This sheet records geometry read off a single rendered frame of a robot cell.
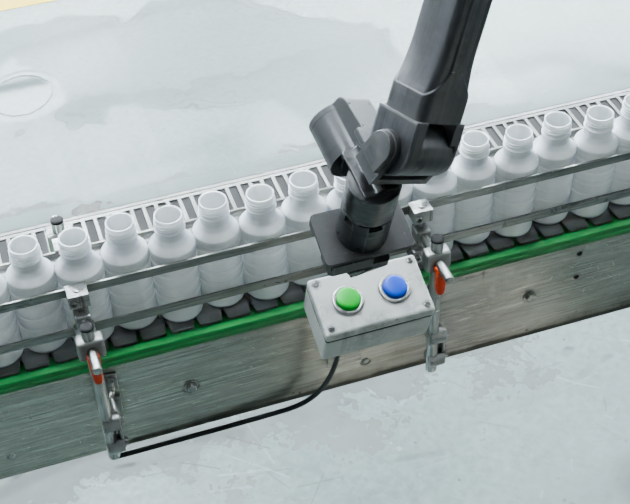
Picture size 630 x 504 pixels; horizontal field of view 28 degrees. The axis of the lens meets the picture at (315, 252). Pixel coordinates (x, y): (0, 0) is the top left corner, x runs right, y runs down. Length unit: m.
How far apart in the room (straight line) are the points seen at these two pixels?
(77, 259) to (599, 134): 0.71
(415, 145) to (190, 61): 2.76
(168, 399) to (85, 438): 0.12
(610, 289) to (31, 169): 2.08
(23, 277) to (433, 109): 0.60
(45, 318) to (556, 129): 0.71
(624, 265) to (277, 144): 1.85
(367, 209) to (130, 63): 2.74
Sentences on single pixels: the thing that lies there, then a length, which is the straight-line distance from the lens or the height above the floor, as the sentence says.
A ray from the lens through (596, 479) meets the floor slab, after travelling 2.77.
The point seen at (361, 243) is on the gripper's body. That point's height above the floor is 1.28.
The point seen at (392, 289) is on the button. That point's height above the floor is 1.12.
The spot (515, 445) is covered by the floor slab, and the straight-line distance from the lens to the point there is 2.80.
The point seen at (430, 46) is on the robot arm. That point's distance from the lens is 1.21.
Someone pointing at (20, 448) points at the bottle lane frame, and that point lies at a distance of 1.72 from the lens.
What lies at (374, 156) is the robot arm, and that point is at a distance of 1.22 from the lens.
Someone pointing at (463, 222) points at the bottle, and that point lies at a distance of 1.72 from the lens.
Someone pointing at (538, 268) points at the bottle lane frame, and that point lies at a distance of 1.79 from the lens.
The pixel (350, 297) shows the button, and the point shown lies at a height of 1.12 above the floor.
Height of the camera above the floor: 2.17
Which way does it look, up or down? 42 degrees down
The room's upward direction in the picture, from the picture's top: 2 degrees counter-clockwise
